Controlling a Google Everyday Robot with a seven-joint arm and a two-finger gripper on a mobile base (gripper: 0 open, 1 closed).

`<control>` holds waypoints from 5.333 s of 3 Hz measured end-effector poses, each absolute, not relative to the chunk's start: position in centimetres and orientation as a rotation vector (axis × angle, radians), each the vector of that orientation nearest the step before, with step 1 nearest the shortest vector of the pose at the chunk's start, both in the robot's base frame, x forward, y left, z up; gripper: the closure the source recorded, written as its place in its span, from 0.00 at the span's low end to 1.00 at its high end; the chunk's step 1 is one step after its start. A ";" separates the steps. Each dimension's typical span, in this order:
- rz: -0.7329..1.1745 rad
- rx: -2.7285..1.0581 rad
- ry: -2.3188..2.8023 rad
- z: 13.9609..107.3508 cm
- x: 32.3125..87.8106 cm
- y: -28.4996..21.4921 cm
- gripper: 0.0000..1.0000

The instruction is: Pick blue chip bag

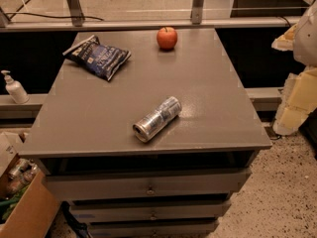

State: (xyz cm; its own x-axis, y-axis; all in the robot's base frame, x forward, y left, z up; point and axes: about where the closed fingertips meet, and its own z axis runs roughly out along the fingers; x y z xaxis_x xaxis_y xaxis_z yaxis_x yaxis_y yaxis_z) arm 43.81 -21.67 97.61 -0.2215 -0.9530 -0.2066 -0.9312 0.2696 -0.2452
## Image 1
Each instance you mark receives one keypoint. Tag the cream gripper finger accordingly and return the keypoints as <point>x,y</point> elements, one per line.
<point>285,41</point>
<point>298,100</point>

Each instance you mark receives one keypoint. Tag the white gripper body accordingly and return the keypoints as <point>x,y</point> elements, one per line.
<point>307,39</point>

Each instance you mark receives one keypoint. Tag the blue chip bag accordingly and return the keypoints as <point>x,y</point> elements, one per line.
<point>102,61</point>

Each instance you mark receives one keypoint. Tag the red apple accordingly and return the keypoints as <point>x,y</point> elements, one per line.
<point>167,38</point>

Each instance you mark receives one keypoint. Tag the silver drink can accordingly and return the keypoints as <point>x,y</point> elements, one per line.
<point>155,121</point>

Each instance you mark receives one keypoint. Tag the grey drawer cabinet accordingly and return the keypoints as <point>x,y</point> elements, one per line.
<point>158,149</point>

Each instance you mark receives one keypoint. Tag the white pump bottle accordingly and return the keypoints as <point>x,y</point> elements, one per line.
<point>15,88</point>

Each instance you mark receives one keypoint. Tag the plastic bottles in box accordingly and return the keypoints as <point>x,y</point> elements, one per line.
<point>21,175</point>

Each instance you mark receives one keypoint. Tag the cardboard box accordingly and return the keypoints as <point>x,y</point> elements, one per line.
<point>36,210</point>

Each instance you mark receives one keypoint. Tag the metal railing frame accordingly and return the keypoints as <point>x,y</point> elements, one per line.
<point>89,15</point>

